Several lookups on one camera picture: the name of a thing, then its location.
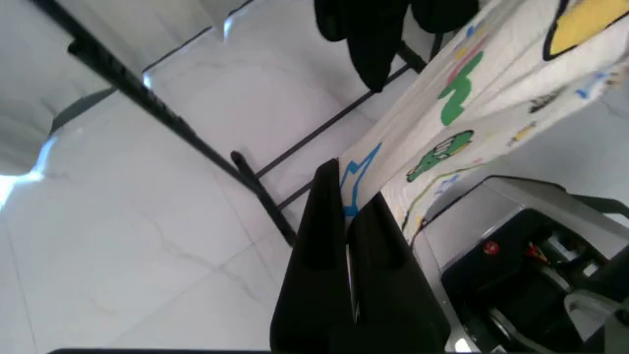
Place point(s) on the cream printed garment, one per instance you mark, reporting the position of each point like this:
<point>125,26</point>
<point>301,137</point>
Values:
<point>491,74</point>

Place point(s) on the black garment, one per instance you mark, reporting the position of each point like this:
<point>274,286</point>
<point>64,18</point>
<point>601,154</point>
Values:
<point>373,49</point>

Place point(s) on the black clothes rack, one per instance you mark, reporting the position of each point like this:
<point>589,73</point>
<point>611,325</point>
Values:
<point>147,103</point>

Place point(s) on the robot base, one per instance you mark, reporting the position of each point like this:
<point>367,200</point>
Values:
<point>516,275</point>

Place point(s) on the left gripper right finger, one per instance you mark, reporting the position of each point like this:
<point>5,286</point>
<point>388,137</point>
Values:
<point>398,310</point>

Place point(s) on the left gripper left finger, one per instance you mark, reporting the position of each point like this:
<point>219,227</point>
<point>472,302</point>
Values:
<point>309,305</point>

